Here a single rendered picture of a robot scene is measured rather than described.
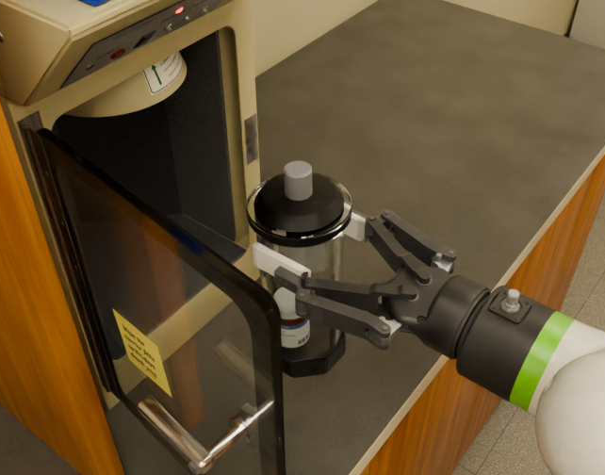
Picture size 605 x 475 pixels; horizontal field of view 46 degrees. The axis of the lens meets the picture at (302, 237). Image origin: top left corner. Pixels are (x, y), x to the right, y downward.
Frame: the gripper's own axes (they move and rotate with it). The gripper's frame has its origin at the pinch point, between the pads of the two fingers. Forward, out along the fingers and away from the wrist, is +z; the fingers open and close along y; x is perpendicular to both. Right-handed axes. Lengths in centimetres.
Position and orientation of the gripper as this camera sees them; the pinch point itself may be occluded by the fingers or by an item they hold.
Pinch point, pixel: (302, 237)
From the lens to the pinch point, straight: 75.1
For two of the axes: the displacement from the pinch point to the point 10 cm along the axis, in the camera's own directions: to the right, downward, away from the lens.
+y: -6.1, 5.4, -5.8
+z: -7.9, -4.1, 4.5
